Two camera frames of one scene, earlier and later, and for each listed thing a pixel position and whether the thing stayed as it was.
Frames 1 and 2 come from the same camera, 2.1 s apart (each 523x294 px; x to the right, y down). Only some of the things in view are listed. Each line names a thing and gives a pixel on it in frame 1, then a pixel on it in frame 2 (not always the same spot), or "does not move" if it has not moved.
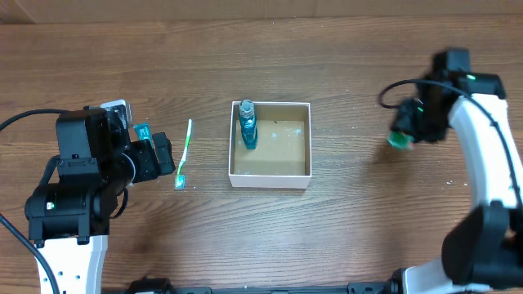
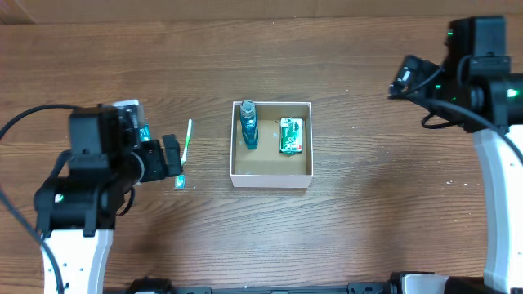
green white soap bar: x=399 y=139 -> x=291 y=135
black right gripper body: x=431 y=124 -> x=413 y=74
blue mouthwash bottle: x=248 y=123 does not move
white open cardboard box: x=282 y=158 does not move
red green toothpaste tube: x=143 y=131 does not move
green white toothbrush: x=180 y=180 does not move
